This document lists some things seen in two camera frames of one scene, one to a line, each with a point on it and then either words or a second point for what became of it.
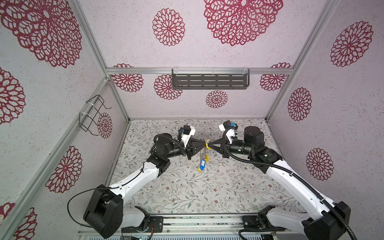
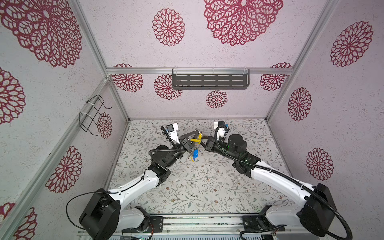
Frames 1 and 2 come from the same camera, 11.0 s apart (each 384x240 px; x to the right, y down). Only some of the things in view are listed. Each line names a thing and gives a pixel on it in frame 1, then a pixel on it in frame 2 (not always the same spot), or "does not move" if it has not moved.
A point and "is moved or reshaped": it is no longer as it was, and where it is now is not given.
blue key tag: [202, 164] is moved or reshaped
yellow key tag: [206, 141] is moved or reshaped
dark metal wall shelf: [211, 81] does not move
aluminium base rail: [255, 226] does not move
